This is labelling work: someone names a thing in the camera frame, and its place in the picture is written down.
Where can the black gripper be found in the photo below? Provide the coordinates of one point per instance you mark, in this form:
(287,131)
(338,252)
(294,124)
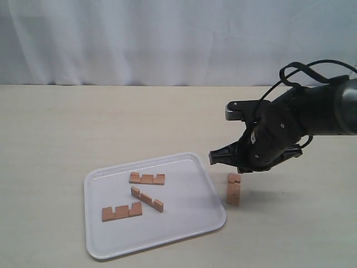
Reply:
(264,145)

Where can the wooden notched piece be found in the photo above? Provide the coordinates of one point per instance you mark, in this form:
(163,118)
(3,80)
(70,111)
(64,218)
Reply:
(148,179)
(154,203)
(233,189)
(121,212)

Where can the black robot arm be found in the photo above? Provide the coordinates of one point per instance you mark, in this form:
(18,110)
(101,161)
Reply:
(326,110)

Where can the white backdrop curtain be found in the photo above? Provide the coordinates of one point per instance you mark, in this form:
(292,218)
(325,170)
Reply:
(196,43)

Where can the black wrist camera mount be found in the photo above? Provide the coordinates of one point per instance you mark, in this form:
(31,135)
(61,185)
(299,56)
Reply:
(245,110)

